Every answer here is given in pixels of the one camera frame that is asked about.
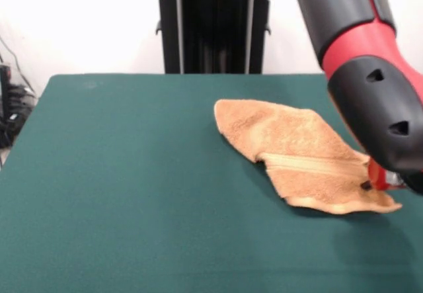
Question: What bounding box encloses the grey wall cable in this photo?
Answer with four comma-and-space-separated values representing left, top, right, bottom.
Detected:
0, 36, 34, 92

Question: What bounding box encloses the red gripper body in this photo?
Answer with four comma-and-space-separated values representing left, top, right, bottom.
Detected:
367, 159, 406, 192

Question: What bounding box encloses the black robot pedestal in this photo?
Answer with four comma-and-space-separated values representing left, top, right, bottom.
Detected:
144, 0, 286, 75

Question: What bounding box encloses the dark green table cloth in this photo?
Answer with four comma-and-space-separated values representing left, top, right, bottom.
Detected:
0, 73, 423, 293

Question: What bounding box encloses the orange terry towel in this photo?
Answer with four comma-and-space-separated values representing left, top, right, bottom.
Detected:
213, 99, 403, 215

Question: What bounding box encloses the black cable bundle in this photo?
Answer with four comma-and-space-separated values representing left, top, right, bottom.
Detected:
8, 85, 38, 122

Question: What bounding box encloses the black electronics box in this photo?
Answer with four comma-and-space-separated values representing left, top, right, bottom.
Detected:
0, 63, 13, 148

